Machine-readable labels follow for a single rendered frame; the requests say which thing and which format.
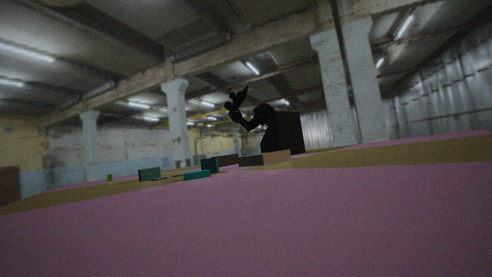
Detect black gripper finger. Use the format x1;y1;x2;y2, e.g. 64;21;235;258
239;86;248;97

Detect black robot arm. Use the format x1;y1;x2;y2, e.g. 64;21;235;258
224;92;275;131

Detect teal rectangular block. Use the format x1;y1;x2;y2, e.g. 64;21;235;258
183;170;210;181

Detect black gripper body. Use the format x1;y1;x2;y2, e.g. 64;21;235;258
233;92;246;107

